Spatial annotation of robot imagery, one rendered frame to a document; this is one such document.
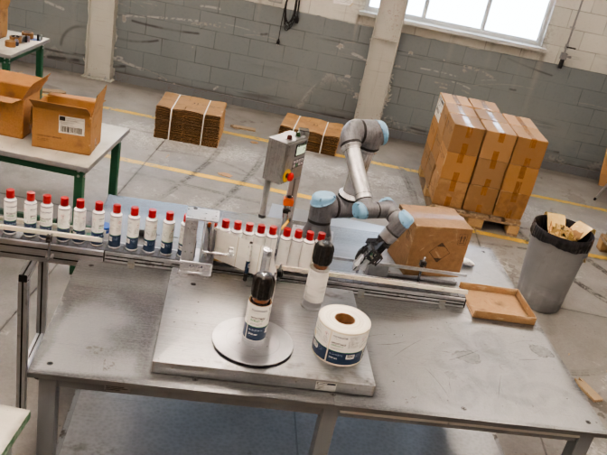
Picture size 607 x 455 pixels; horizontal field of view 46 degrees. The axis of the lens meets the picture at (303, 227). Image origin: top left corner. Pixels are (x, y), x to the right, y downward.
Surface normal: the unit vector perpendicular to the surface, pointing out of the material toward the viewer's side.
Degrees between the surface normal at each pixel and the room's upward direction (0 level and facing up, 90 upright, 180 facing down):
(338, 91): 90
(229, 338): 0
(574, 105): 90
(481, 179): 92
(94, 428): 2
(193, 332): 0
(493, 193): 88
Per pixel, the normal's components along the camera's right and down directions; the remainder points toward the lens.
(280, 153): -0.51, 0.28
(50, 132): 0.03, 0.43
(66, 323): 0.18, -0.89
